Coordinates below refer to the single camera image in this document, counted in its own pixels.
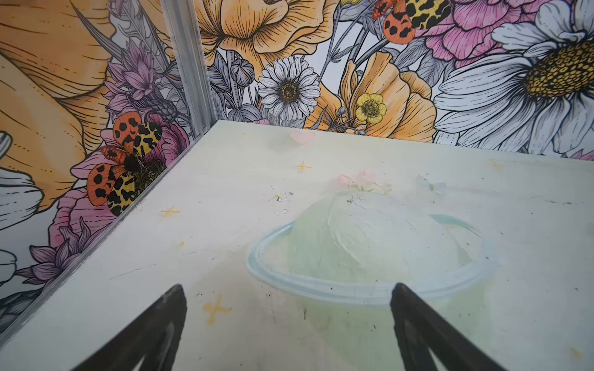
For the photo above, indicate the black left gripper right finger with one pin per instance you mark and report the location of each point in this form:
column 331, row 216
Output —
column 425, row 336

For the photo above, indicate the aluminium corner post left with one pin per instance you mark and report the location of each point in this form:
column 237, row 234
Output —
column 184, row 32

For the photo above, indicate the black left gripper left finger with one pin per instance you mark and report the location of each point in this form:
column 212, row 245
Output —
column 150, row 342

